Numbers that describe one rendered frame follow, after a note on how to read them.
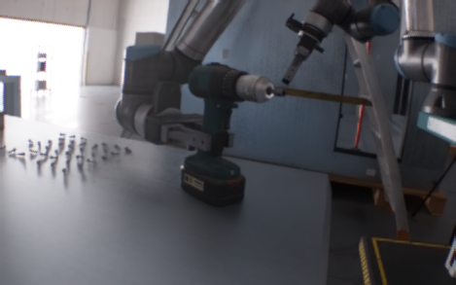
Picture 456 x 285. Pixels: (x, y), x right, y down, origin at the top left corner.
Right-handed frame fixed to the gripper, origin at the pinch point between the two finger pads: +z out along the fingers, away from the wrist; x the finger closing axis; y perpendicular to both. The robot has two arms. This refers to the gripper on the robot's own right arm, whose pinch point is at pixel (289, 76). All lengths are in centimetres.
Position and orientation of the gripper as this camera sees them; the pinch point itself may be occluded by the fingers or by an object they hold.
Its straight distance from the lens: 99.9
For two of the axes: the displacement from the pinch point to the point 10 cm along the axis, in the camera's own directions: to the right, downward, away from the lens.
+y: 8.6, 5.0, -0.5
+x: 1.1, -0.9, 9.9
